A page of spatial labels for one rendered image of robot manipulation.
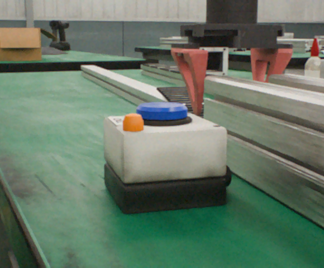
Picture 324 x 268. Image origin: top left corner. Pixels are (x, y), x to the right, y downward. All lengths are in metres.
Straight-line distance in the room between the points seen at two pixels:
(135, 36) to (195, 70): 11.56
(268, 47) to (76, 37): 11.19
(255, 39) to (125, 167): 0.27
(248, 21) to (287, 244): 0.31
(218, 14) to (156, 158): 0.25
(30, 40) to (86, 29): 9.21
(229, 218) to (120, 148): 0.09
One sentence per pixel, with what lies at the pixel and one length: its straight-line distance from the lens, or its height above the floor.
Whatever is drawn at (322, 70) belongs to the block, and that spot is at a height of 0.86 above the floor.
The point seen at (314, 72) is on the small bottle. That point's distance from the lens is 1.19.
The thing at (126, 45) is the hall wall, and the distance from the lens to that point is 12.07.
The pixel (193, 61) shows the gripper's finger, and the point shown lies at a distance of 0.57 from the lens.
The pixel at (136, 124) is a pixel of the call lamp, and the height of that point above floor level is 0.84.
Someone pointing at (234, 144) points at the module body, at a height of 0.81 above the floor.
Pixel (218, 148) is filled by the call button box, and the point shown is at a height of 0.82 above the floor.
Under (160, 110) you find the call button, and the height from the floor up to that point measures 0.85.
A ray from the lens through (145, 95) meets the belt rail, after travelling 0.92.
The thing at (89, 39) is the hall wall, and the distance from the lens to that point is 11.83.
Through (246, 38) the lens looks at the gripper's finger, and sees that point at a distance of 0.59.
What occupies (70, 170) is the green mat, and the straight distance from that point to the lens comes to 0.52.
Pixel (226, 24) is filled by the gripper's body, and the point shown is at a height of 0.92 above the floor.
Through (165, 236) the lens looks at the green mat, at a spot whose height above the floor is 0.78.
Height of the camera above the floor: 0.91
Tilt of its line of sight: 11 degrees down
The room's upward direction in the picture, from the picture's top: straight up
